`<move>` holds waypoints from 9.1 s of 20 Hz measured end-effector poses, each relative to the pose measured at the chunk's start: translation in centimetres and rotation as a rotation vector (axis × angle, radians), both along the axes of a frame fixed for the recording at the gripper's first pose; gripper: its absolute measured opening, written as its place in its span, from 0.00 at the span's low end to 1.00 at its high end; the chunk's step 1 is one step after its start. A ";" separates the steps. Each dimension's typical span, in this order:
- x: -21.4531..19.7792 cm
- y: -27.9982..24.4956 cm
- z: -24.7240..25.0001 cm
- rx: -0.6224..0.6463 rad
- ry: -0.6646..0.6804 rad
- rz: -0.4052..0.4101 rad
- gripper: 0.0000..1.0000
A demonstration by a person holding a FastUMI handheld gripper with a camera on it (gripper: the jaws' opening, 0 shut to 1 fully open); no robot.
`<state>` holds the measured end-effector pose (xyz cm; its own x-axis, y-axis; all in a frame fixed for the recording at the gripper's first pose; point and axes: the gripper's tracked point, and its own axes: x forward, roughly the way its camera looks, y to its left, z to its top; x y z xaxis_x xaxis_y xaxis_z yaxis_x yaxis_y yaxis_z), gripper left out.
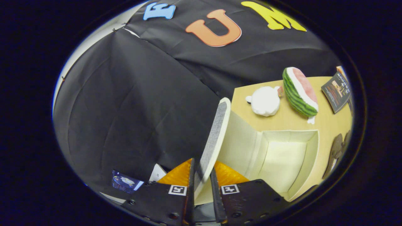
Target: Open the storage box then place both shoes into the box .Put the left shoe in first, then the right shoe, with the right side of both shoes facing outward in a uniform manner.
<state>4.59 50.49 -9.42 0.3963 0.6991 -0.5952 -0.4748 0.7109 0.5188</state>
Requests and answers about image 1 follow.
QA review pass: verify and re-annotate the black cover book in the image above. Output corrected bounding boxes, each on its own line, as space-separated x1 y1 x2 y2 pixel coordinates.
321 72 351 114

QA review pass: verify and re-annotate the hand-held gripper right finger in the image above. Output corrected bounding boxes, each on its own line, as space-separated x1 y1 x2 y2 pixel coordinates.
210 161 290 225

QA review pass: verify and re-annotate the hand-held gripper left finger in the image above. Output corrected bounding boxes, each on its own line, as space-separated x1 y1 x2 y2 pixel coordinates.
121 158 196 226

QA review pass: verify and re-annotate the watermelon slice plush toy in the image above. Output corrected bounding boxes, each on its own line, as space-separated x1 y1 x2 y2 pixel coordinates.
282 67 319 124

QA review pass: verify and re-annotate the white paper sheet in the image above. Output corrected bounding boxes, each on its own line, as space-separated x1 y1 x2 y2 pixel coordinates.
149 163 167 183

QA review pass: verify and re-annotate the white plush toy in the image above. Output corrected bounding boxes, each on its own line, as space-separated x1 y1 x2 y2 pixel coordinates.
245 86 283 117

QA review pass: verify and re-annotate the cream fabric storage box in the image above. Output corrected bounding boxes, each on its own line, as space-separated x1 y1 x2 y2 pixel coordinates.
193 97 320 206

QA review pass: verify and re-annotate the blue printed card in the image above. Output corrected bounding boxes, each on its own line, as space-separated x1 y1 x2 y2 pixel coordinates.
112 170 144 194

